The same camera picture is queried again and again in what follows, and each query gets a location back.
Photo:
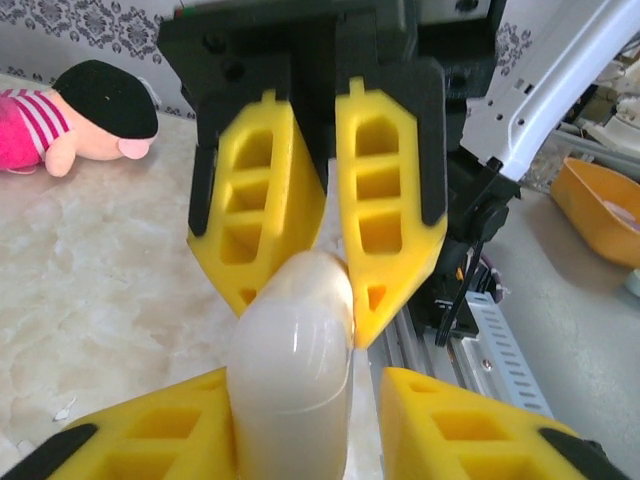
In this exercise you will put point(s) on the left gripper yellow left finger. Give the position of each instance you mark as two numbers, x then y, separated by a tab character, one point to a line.
140	440

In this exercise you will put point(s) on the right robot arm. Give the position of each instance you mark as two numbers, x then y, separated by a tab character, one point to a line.
550	75

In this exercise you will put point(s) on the orange plastic bin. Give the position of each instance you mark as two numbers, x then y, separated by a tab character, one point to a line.
590	210

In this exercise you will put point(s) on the pink striped plush doll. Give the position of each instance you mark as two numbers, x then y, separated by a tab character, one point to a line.
100	100

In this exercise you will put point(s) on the long aluminium mounting rail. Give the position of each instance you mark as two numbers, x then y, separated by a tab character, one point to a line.
425	360

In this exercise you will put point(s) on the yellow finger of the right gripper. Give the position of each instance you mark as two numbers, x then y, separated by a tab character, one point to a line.
295	210
415	240

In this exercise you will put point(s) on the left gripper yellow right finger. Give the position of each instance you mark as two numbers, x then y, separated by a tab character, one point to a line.
475	440

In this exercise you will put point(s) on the white earbud charging case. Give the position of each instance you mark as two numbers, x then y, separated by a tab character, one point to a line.
290	360

